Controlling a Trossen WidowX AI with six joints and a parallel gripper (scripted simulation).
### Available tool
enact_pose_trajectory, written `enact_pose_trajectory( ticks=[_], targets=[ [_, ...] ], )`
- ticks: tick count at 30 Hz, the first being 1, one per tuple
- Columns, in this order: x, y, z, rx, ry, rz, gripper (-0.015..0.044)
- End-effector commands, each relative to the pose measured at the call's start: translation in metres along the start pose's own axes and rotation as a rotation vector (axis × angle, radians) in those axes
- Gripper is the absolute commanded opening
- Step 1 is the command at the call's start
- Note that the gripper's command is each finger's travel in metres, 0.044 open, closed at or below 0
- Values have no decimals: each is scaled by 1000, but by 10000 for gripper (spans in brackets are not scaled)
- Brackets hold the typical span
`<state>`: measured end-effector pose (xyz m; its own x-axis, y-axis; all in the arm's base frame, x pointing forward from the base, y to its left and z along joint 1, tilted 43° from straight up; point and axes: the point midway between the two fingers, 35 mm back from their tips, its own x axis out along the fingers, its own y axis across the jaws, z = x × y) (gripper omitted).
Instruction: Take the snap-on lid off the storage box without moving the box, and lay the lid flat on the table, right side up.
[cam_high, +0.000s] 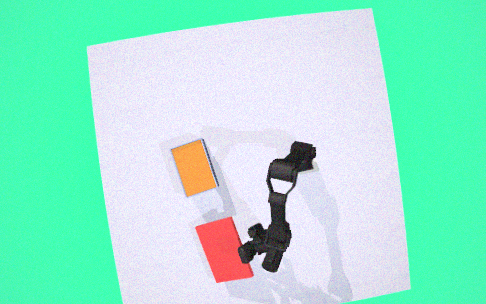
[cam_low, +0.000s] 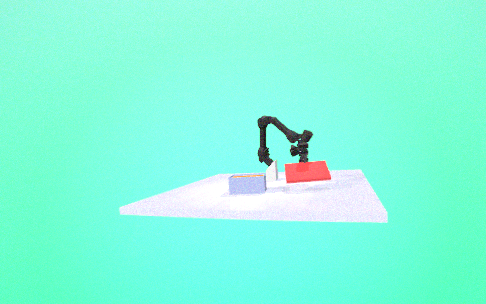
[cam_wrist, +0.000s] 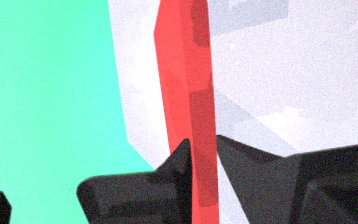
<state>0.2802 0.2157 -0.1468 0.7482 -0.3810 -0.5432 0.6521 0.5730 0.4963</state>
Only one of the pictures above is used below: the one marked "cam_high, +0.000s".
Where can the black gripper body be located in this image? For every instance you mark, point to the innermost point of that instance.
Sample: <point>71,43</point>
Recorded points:
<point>247,252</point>

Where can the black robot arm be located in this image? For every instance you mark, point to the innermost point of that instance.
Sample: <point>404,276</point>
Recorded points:
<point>278,233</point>

